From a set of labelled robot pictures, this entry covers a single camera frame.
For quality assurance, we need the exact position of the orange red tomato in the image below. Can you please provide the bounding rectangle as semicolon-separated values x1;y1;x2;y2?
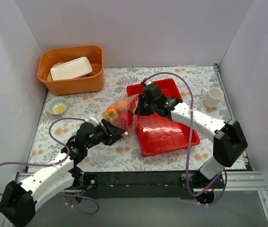
105;107;119;122

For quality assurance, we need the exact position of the clear zip bag orange zipper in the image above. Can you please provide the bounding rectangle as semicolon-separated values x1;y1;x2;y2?
103;95;139;133

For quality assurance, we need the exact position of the peach fruit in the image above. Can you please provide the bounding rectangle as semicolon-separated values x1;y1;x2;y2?
115;99;129;112

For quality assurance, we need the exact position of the red plastic tray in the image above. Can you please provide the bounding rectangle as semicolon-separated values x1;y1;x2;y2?
126;79;200;156

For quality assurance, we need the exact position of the wrinkled red fruit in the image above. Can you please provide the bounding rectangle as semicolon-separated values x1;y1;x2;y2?
117;111;127;127

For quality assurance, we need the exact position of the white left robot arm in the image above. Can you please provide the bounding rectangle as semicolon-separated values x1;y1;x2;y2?
0;119;127;227

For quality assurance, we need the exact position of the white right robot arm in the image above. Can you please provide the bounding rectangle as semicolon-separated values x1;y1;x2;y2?
135;83;248;188

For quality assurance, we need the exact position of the patterned small bowl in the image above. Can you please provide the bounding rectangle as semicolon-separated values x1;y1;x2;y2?
46;97;68;115

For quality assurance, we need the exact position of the orange plastic tub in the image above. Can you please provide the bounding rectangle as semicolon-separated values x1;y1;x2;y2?
37;45;104;96

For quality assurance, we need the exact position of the white mug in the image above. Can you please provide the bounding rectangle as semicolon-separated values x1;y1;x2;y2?
201;87;224;109

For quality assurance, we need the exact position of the white rectangular dish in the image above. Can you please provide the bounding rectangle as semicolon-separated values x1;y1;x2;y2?
50;57;93;81

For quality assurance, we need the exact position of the yellow plate in tub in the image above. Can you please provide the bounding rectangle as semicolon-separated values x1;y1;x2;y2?
47;62;64;81

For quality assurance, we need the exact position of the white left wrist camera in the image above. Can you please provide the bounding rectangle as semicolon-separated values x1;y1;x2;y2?
87;113;99;126

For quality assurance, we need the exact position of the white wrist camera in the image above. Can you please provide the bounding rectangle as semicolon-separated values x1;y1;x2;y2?
87;113;99;126
143;80;152;87

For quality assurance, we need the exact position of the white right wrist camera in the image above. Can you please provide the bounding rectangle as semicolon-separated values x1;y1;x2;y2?
143;80;152;87

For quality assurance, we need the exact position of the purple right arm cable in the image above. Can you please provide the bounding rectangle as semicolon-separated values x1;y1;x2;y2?
140;71;227;206

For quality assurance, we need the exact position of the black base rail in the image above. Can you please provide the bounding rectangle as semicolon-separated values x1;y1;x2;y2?
53;169;222;199

